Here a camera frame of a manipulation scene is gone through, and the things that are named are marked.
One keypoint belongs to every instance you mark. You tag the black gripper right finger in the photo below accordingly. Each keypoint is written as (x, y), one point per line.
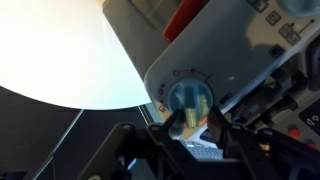
(266, 153)

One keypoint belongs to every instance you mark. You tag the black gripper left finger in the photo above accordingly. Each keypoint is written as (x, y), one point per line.
(126, 143)

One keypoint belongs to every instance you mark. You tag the teal stove knob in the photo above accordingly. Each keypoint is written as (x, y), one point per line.
(300, 6)
(180, 93)

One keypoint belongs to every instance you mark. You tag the black stove burner grate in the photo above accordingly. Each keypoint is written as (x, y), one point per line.
(313, 66)

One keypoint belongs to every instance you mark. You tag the grey toy stove oven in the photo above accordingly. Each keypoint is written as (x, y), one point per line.
(233, 50)

